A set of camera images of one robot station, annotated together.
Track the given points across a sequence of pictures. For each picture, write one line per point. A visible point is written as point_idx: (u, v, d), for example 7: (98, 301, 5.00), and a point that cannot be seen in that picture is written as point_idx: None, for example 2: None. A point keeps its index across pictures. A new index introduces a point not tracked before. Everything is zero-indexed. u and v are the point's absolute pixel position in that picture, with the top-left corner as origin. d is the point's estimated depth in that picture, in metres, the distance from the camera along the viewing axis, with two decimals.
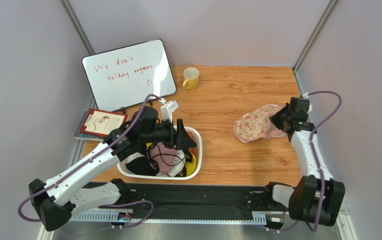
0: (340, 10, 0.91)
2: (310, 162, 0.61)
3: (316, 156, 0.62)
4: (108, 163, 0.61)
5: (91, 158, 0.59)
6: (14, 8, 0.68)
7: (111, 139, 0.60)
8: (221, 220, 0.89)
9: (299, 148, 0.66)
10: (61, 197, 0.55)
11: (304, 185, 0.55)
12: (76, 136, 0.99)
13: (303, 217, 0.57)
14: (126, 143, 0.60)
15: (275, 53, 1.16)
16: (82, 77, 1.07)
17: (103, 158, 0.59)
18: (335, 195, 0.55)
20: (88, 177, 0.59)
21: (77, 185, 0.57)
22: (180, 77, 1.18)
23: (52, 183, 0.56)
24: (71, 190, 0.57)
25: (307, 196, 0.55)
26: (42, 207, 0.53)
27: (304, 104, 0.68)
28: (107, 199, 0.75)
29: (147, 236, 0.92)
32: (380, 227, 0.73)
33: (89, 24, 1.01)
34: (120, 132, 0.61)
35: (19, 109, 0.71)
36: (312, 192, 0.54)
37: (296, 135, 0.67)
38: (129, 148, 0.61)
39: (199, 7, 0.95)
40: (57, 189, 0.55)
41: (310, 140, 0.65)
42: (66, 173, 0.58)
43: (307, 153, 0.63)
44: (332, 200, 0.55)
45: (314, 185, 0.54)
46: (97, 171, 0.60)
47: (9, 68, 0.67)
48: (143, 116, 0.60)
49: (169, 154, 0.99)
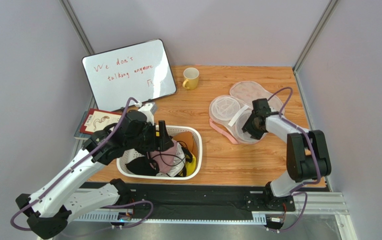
0: (340, 10, 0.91)
2: (287, 127, 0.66)
3: (289, 122, 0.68)
4: (93, 169, 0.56)
5: (71, 168, 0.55)
6: (13, 9, 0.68)
7: (92, 145, 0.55)
8: (221, 220, 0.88)
9: (274, 125, 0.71)
10: (46, 211, 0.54)
11: (291, 144, 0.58)
12: (76, 135, 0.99)
13: (304, 173, 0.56)
14: (111, 145, 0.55)
15: (274, 53, 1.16)
16: (82, 78, 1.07)
17: (84, 166, 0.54)
18: (319, 141, 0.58)
20: (73, 187, 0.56)
21: (61, 197, 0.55)
22: (180, 77, 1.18)
23: (37, 198, 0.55)
24: (56, 202, 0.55)
25: (298, 150, 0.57)
26: (29, 224, 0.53)
27: (263, 101, 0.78)
28: (106, 200, 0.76)
29: (147, 236, 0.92)
32: (379, 228, 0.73)
33: (89, 24, 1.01)
34: (101, 135, 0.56)
35: (20, 110, 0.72)
36: (299, 144, 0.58)
37: (269, 120, 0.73)
38: (113, 151, 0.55)
39: (199, 7, 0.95)
40: (41, 204, 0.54)
41: (280, 117, 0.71)
42: (48, 186, 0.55)
43: (280, 123, 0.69)
44: (319, 146, 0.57)
45: (299, 140, 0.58)
46: (82, 179, 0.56)
47: (9, 69, 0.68)
48: (130, 118, 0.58)
49: (169, 154, 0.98)
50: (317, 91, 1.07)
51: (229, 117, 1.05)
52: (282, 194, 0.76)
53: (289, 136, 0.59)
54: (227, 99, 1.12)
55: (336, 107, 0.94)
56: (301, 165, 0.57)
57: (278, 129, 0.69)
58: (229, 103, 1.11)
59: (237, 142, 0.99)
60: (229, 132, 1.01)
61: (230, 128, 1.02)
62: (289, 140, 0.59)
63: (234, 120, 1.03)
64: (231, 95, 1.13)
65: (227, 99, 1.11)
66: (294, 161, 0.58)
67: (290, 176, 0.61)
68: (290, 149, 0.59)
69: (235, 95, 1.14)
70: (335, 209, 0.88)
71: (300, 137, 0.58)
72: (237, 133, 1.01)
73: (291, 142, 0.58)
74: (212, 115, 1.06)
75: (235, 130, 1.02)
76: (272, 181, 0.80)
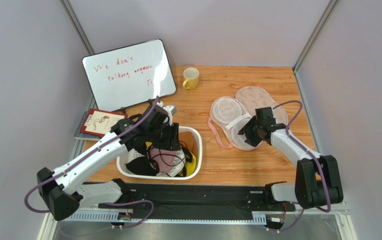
0: (340, 10, 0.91)
2: (296, 149, 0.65)
3: (299, 144, 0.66)
4: (117, 152, 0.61)
5: (99, 147, 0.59)
6: (13, 9, 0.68)
7: (119, 129, 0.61)
8: (221, 221, 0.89)
9: (282, 144, 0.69)
10: (69, 186, 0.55)
11: (303, 172, 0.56)
12: (76, 136, 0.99)
13: (315, 201, 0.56)
14: (136, 132, 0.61)
15: (274, 54, 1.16)
16: (82, 78, 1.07)
17: (111, 147, 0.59)
18: (331, 168, 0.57)
20: (95, 167, 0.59)
21: (85, 174, 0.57)
22: (180, 77, 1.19)
23: (61, 172, 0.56)
24: (79, 178, 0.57)
25: (309, 179, 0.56)
26: (52, 196, 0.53)
27: (268, 111, 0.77)
28: (110, 196, 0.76)
29: (147, 236, 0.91)
32: (379, 228, 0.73)
33: (89, 24, 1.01)
34: (127, 122, 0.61)
35: (19, 110, 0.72)
36: (311, 172, 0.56)
37: (274, 135, 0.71)
38: (137, 137, 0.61)
39: (199, 7, 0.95)
40: (66, 177, 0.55)
41: (287, 134, 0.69)
42: (74, 162, 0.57)
43: (289, 143, 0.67)
44: (331, 174, 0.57)
45: (311, 168, 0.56)
46: (104, 160, 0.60)
47: (8, 69, 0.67)
48: (156, 109, 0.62)
49: (169, 154, 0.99)
50: (317, 91, 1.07)
51: (228, 121, 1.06)
52: (281, 198, 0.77)
53: (299, 163, 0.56)
54: (231, 101, 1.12)
55: (336, 107, 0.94)
56: (312, 194, 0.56)
57: (288, 151, 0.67)
58: (232, 107, 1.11)
59: (230, 147, 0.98)
60: (225, 135, 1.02)
61: (226, 131, 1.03)
62: (299, 167, 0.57)
63: (232, 123, 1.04)
64: (236, 99, 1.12)
65: (230, 102, 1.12)
66: (304, 189, 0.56)
67: (298, 199, 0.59)
68: (300, 176, 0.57)
69: (240, 99, 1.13)
70: (335, 209, 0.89)
71: (311, 165, 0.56)
72: (232, 137, 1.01)
73: (302, 170, 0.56)
74: (212, 115, 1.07)
75: (233, 134, 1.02)
76: (273, 186, 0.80)
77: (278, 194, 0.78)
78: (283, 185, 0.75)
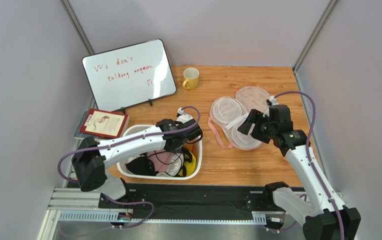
0: (340, 11, 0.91)
2: (318, 190, 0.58)
3: (322, 182, 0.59)
4: (157, 145, 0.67)
5: (145, 135, 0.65)
6: (13, 9, 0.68)
7: (163, 126, 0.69)
8: (221, 220, 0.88)
9: (301, 173, 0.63)
10: (109, 159, 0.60)
11: (322, 226, 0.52)
12: (76, 136, 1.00)
13: None
14: (179, 135, 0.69)
15: (274, 54, 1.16)
16: (82, 78, 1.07)
17: (154, 138, 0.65)
18: (352, 225, 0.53)
20: (135, 151, 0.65)
21: (125, 154, 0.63)
22: (180, 77, 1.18)
23: (107, 144, 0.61)
24: (119, 156, 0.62)
25: (325, 231, 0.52)
26: (92, 164, 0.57)
27: (284, 111, 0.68)
28: (115, 191, 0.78)
29: (147, 236, 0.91)
32: (380, 228, 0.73)
33: (89, 24, 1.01)
34: (170, 122, 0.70)
35: (19, 110, 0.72)
36: (330, 226, 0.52)
37: (292, 154, 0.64)
38: (176, 139, 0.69)
39: (199, 7, 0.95)
40: (109, 151, 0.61)
41: (309, 161, 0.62)
42: (120, 139, 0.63)
43: (311, 177, 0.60)
44: (350, 229, 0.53)
45: (331, 222, 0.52)
46: (144, 148, 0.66)
47: (8, 69, 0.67)
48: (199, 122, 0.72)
49: (164, 153, 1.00)
50: (317, 91, 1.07)
51: (228, 121, 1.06)
52: (280, 205, 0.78)
53: (322, 224, 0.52)
54: (231, 101, 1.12)
55: (336, 107, 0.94)
56: None
57: (306, 184, 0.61)
58: (231, 106, 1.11)
59: (230, 147, 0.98)
60: (225, 135, 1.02)
61: (226, 131, 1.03)
62: (320, 223, 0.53)
63: (232, 123, 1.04)
64: (236, 99, 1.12)
65: (231, 102, 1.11)
66: (317, 236, 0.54)
67: (303, 232, 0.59)
68: (315, 224, 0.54)
69: (240, 99, 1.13)
70: None
71: (332, 218, 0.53)
72: (232, 137, 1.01)
73: (320, 223, 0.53)
74: (212, 115, 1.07)
75: (233, 134, 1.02)
76: (275, 191, 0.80)
77: (279, 202, 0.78)
78: (288, 198, 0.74)
